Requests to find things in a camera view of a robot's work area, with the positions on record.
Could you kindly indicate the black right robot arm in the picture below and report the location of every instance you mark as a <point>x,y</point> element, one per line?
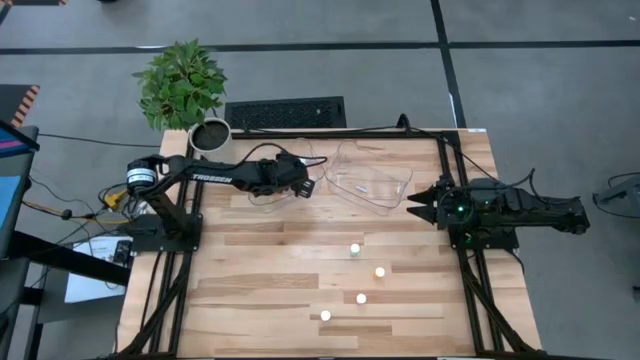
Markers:
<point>550,210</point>

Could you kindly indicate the white ball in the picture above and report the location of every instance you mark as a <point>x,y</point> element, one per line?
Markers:
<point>361,298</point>
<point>380,272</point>
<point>325,315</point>

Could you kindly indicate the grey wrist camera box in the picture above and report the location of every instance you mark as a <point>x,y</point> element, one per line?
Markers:
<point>484,188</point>

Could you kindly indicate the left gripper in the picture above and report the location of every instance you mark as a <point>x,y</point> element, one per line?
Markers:
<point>290,175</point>

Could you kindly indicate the white plant pot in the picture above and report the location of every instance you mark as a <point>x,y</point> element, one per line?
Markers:
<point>210,136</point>

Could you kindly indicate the black floor vent grille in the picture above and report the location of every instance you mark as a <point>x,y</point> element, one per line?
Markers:
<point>285,112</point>

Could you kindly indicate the orange black striped mat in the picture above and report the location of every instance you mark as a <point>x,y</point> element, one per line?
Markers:
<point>15,102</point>

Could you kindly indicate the black aluminium table frame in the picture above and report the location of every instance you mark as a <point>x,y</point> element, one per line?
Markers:
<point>350,135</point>

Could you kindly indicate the green leafy plant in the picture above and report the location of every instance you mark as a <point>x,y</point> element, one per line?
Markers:
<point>180,85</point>

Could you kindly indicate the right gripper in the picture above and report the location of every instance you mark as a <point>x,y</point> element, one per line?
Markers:
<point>452,200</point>

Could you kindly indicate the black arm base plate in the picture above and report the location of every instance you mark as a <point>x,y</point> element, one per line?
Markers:
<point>500,242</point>
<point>150,240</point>

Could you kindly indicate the white paper sheet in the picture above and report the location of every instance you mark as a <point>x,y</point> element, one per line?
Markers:
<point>90,290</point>

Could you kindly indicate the black side desk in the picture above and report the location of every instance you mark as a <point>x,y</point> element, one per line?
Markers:
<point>60,257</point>

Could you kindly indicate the small black device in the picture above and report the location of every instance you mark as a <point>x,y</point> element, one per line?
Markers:
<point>122,252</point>

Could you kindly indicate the grey metal stand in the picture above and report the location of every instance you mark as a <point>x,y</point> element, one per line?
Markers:
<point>625,195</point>

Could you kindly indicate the blue display screen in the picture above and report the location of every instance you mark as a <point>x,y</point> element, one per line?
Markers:
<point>10,200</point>

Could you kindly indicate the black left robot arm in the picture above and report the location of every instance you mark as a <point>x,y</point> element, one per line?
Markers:
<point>215,176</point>

